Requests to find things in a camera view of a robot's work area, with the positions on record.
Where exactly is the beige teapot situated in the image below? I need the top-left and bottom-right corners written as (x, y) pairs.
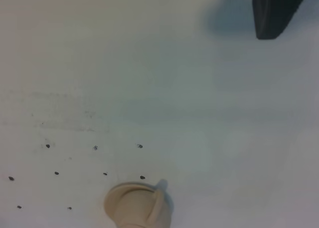
top-left (113, 190), bottom-right (171, 228)

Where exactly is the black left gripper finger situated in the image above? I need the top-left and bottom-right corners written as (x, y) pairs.
top-left (252, 0), bottom-right (303, 40)

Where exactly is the beige teapot saucer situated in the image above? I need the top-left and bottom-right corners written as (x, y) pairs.
top-left (103, 182), bottom-right (155, 222)

